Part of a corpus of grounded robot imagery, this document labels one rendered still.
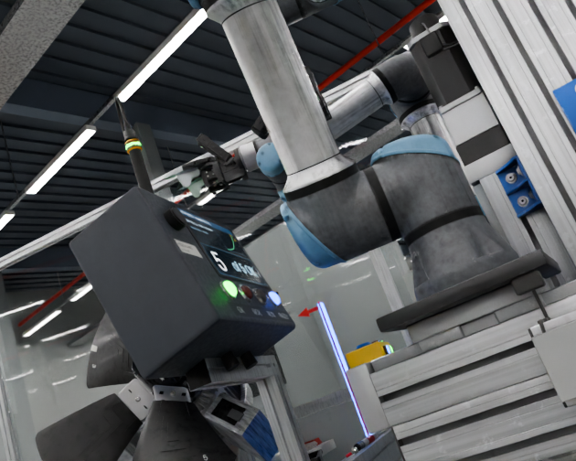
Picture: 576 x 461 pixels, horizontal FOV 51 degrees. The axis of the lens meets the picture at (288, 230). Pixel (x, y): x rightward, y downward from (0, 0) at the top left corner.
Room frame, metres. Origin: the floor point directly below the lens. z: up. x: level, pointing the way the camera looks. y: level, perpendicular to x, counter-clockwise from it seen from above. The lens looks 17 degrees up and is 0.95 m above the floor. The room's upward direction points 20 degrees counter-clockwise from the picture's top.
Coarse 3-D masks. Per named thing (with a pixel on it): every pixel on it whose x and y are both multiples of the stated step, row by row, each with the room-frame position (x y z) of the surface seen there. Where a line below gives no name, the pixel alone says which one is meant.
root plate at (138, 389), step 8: (128, 384) 1.52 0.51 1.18; (136, 384) 1.52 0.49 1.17; (120, 392) 1.51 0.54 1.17; (128, 392) 1.52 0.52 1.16; (136, 392) 1.52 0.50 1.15; (144, 392) 1.53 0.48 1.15; (128, 400) 1.52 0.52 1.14; (144, 400) 1.53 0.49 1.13; (152, 400) 1.53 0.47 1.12; (136, 408) 1.52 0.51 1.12; (144, 408) 1.53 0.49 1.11; (144, 416) 1.53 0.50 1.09
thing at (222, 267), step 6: (204, 246) 0.70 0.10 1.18; (210, 246) 0.72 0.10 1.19; (210, 252) 0.70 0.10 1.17; (216, 252) 0.72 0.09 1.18; (210, 258) 0.69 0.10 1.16; (216, 258) 0.71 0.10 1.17; (222, 258) 0.73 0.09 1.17; (216, 264) 0.70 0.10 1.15; (222, 264) 0.72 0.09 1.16; (228, 264) 0.74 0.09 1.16; (222, 270) 0.70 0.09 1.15; (228, 270) 0.72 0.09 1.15; (234, 276) 0.73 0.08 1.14
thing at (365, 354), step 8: (368, 344) 1.65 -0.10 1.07; (376, 344) 1.63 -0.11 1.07; (384, 344) 1.69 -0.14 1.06; (352, 352) 1.65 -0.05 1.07; (360, 352) 1.64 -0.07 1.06; (368, 352) 1.64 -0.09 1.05; (376, 352) 1.63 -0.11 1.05; (384, 352) 1.65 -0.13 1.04; (352, 360) 1.65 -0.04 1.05; (360, 360) 1.64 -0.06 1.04; (368, 360) 1.64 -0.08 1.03
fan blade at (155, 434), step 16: (160, 416) 1.40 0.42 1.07; (176, 416) 1.41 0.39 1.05; (192, 416) 1.43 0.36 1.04; (144, 432) 1.36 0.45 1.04; (160, 432) 1.36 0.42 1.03; (176, 432) 1.37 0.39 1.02; (192, 432) 1.39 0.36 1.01; (208, 432) 1.41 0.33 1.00; (144, 448) 1.33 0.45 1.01; (160, 448) 1.33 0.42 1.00; (176, 448) 1.34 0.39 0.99; (192, 448) 1.35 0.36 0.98; (208, 448) 1.36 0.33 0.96; (224, 448) 1.37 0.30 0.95
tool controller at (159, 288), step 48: (144, 192) 0.63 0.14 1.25; (96, 240) 0.63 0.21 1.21; (144, 240) 0.62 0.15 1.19; (192, 240) 0.68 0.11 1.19; (96, 288) 0.64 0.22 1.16; (144, 288) 0.62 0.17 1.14; (192, 288) 0.61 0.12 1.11; (144, 336) 0.63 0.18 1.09; (192, 336) 0.62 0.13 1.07; (240, 336) 0.71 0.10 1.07
